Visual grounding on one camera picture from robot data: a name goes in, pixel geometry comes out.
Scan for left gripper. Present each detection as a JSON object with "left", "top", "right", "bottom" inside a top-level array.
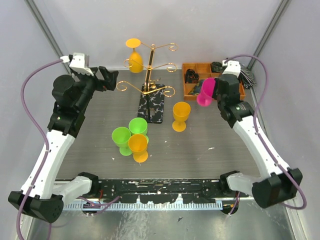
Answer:
[{"left": 75, "top": 65, "right": 119, "bottom": 112}]

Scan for pink plastic goblet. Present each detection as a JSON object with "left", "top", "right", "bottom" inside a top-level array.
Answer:
[{"left": 196, "top": 77, "right": 216, "bottom": 107}]

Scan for orange goblet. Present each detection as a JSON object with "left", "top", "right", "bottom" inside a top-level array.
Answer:
[
  {"left": 128, "top": 134, "right": 149, "bottom": 163},
  {"left": 172, "top": 101, "right": 191, "bottom": 132},
  {"left": 125, "top": 38, "right": 144, "bottom": 74}
]

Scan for green goblet front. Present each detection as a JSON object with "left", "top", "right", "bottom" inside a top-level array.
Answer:
[{"left": 111, "top": 126, "right": 132, "bottom": 157}]

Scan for green goblet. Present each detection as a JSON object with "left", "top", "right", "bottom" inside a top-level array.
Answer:
[
  {"left": 128, "top": 117, "right": 149, "bottom": 143},
  {"left": 111, "top": 126, "right": 132, "bottom": 157}
]

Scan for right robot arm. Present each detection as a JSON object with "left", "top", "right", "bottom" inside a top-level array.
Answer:
[{"left": 213, "top": 74, "right": 303, "bottom": 209}]

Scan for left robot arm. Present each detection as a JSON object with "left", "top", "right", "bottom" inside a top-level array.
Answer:
[{"left": 8, "top": 66, "right": 119, "bottom": 224}]

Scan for dark green floral tie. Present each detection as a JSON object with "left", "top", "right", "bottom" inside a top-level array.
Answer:
[{"left": 210, "top": 61, "right": 225, "bottom": 74}]

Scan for blue yellow floral tie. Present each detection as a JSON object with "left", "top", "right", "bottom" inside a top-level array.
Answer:
[{"left": 188, "top": 79, "right": 204, "bottom": 96}]

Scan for black white striped cloth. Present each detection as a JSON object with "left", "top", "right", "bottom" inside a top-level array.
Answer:
[{"left": 239, "top": 63, "right": 256, "bottom": 89}]

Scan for black orange rolled tie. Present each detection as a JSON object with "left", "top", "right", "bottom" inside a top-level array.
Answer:
[{"left": 184, "top": 68, "right": 200, "bottom": 84}]

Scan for wooden compartment tray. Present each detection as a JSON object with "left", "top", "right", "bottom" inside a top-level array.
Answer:
[{"left": 181, "top": 62, "right": 246, "bottom": 102}]

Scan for green goblet back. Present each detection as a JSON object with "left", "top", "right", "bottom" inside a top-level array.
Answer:
[{"left": 128, "top": 117, "right": 149, "bottom": 143}]

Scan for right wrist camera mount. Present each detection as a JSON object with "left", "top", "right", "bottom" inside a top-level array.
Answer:
[{"left": 222, "top": 60, "right": 241, "bottom": 78}]

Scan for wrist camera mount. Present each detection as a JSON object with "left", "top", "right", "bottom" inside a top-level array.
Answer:
[
  {"left": 222, "top": 60, "right": 241, "bottom": 78},
  {"left": 60, "top": 52, "right": 94, "bottom": 76}
]

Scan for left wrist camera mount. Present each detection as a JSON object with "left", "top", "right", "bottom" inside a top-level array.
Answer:
[{"left": 60, "top": 52, "right": 94, "bottom": 76}]

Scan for gold wire wine glass rack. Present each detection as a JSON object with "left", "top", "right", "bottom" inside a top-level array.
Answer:
[{"left": 116, "top": 42, "right": 179, "bottom": 124}]

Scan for grey slotted cable duct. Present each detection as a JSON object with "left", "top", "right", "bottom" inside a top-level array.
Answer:
[{"left": 63, "top": 200, "right": 223, "bottom": 212}]

